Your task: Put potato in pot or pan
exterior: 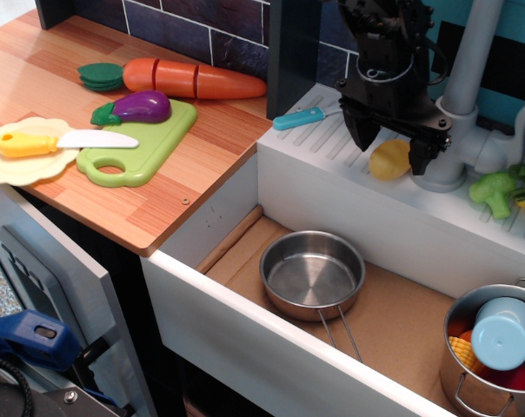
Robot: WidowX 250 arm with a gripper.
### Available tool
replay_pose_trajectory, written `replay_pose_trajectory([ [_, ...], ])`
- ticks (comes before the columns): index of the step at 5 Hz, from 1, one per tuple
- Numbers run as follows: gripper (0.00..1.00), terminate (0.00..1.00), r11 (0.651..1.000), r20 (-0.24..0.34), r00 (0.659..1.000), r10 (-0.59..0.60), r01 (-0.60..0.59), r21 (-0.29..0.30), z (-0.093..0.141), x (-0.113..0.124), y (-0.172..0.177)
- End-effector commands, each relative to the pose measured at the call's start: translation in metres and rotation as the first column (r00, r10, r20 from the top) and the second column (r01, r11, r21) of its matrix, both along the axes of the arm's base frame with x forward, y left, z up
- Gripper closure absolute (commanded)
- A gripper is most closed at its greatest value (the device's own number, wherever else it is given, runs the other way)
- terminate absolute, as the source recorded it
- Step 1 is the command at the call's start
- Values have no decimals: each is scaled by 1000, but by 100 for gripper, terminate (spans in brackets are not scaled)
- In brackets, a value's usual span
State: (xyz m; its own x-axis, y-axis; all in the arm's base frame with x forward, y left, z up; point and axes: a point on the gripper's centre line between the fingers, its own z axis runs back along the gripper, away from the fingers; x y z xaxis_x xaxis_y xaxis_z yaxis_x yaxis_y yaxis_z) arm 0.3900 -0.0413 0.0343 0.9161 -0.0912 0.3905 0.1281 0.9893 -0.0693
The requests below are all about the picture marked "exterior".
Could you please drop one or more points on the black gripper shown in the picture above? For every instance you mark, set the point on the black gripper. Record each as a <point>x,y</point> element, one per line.
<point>387,86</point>

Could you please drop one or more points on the yellow toy potato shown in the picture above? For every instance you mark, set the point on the yellow toy potato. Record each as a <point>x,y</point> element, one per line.
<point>390,160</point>

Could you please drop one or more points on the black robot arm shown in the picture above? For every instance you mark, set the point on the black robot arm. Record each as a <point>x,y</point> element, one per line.
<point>399,21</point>

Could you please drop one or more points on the orange toy piece in pot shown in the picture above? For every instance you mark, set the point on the orange toy piece in pot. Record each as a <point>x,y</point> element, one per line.
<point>467,335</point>

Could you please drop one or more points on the grey toy faucet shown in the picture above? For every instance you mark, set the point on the grey toy faucet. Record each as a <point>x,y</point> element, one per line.
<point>471,146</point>

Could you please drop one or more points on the green toy broccoli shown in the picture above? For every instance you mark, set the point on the green toy broccoli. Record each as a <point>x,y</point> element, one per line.
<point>493,190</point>

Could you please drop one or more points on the yellow toy corn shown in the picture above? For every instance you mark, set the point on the yellow toy corn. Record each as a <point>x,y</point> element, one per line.
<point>462,348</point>

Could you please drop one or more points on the light blue plastic cup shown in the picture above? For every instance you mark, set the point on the light blue plastic cup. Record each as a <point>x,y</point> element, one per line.
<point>498,336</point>

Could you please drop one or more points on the orange toy carrot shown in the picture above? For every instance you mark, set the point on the orange toy carrot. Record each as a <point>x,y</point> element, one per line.
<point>175,79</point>

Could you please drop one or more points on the green plastic cutting board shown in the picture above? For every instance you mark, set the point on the green plastic cutting board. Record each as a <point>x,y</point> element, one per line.
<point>114,168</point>

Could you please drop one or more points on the purple toy eggplant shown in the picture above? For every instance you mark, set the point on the purple toy eggplant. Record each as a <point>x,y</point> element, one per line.
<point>148,106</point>

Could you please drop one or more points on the red toy fruit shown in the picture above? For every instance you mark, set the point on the red toy fruit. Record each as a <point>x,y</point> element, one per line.
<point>511,379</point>

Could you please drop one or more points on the white toy sink unit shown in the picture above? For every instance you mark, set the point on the white toy sink unit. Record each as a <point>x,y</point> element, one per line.
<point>430,246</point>

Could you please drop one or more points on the grey toy oven door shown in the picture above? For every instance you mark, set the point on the grey toy oven door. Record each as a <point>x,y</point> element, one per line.
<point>50,273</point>

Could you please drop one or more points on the pale yellow plastic plate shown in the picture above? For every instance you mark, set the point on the pale yellow plastic plate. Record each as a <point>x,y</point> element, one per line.
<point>27,170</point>

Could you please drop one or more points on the blue clamp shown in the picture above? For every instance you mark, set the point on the blue clamp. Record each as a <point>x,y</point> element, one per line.
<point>39,340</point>

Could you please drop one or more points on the toy fork blue handle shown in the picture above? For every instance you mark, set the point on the toy fork blue handle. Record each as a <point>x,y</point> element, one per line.
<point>304,117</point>

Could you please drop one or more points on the steel pan with wire handle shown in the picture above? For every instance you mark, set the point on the steel pan with wire handle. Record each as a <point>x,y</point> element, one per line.
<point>313,276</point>

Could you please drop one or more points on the steel pot with handles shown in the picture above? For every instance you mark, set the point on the steel pot with handles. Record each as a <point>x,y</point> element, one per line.
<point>470,393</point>

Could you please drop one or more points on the toy knife yellow handle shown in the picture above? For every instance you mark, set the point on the toy knife yellow handle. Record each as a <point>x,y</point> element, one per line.
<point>19,144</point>

